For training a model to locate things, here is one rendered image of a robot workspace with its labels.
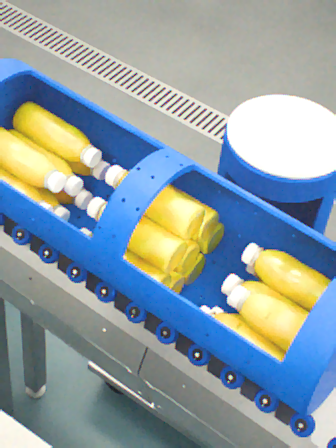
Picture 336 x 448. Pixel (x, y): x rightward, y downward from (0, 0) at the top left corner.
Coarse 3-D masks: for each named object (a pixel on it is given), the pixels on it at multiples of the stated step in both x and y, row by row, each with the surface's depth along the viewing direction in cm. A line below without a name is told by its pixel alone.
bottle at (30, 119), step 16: (16, 112) 178; (32, 112) 177; (48, 112) 178; (16, 128) 180; (32, 128) 177; (48, 128) 175; (64, 128) 175; (48, 144) 176; (64, 144) 174; (80, 144) 173; (64, 160) 177; (80, 160) 174
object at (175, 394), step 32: (0, 256) 184; (64, 256) 179; (0, 288) 201; (32, 288) 181; (64, 320) 179; (96, 320) 174; (160, 320) 170; (96, 352) 184; (128, 352) 172; (128, 384) 190; (160, 384) 169; (192, 384) 165; (192, 416) 170; (224, 416) 163; (288, 416) 158; (320, 416) 159
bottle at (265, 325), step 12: (240, 300) 150; (252, 300) 149; (264, 300) 148; (276, 300) 149; (252, 312) 148; (264, 312) 147; (276, 312) 147; (288, 312) 147; (252, 324) 148; (264, 324) 147; (276, 324) 146; (288, 324) 145; (300, 324) 145; (264, 336) 148; (276, 336) 146; (288, 336) 145; (288, 348) 146
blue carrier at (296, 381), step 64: (0, 64) 172; (128, 128) 165; (0, 192) 165; (128, 192) 153; (192, 192) 174; (320, 256) 161; (192, 320) 149; (320, 320) 138; (256, 384) 151; (320, 384) 142
